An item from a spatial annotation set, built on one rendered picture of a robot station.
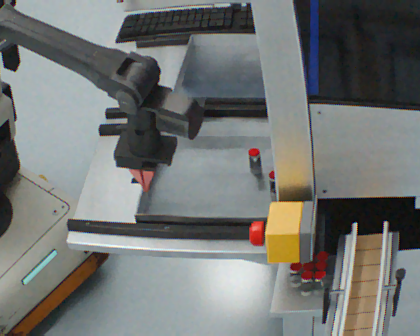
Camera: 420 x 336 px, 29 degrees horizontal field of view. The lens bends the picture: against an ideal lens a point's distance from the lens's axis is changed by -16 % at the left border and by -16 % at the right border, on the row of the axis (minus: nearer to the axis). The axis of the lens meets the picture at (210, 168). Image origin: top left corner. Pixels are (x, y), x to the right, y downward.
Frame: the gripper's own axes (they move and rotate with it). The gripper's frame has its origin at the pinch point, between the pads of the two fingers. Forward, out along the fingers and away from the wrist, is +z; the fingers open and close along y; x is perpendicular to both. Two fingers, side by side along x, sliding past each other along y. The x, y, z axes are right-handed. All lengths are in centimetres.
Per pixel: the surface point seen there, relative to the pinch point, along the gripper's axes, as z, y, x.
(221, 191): 3.4, 12.4, 4.6
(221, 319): 92, 7, 46
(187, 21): 11, -7, 76
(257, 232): -10.3, 21.4, -18.8
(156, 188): 4.8, 0.5, 5.0
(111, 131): 5.1, -12.3, 20.4
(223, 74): 3.6, 7.2, 41.3
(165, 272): 95, -13, 65
